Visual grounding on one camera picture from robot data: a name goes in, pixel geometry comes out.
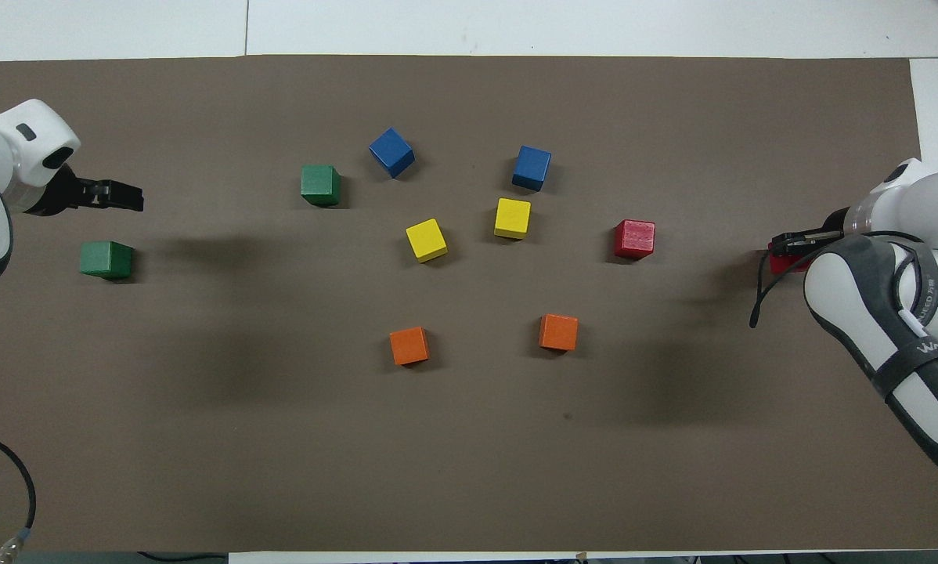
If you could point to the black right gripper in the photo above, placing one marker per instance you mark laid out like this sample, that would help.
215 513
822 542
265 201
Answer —
837 222

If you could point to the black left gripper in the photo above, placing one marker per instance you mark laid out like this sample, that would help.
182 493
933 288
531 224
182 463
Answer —
58 196

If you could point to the red wooden cube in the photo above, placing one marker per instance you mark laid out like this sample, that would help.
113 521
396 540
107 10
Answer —
634 239
782 265

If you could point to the green wooden cube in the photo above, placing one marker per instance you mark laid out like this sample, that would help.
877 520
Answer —
320 185
106 259

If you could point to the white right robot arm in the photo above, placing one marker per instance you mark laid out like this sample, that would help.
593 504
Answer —
837 298

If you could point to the orange wooden cube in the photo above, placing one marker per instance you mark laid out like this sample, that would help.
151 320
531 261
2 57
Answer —
558 332
409 345

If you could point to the blue wooden cube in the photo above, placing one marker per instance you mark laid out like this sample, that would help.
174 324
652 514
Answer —
532 168
391 152

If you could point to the yellow wooden cube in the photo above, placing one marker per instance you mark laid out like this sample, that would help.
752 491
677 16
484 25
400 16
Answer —
426 240
512 218

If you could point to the brown paper mat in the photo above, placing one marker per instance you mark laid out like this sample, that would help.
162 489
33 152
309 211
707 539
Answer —
469 454

